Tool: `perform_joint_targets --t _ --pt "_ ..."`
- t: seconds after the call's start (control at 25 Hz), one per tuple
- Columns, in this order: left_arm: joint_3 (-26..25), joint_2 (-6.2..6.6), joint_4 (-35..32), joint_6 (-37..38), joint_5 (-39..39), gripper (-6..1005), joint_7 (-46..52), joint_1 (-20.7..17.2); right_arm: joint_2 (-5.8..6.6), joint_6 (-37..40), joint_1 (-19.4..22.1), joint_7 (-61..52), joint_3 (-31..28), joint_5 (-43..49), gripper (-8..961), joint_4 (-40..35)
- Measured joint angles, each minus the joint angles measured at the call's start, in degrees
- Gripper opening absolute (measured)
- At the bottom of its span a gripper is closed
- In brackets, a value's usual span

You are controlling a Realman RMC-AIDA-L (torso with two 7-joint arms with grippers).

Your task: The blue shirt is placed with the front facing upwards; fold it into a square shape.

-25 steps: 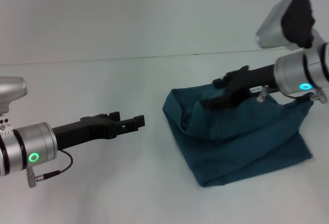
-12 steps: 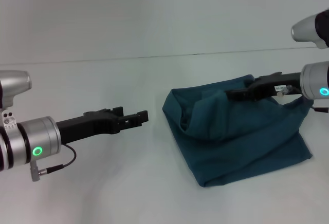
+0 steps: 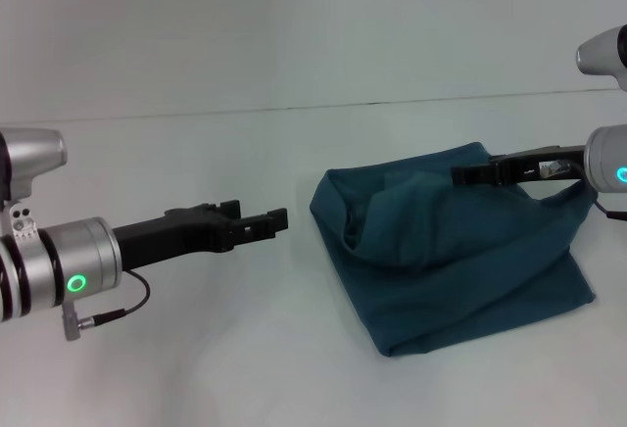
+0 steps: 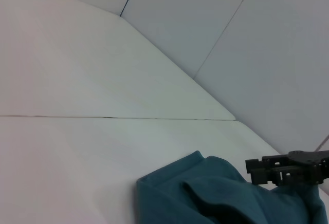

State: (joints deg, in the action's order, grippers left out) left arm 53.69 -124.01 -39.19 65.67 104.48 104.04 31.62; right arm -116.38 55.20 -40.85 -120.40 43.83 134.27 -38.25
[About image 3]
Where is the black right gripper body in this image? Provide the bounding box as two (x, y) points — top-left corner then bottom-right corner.
(492, 145), (589, 188)

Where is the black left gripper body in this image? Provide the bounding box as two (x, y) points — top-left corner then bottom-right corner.
(113, 203), (241, 271)

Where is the teal t-shirt with FREE print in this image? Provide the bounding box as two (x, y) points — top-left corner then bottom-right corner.
(309, 141), (599, 358)

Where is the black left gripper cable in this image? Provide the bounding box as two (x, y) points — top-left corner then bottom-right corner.
(61, 269), (151, 343)

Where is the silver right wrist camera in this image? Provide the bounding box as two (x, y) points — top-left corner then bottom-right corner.
(576, 24), (627, 93)

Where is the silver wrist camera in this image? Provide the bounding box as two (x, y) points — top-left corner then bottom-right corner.
(0, 127), (69, 242)
(576, 24), (627, 93)

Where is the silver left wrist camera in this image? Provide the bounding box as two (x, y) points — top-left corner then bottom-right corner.
(0, 127), (69, 242)

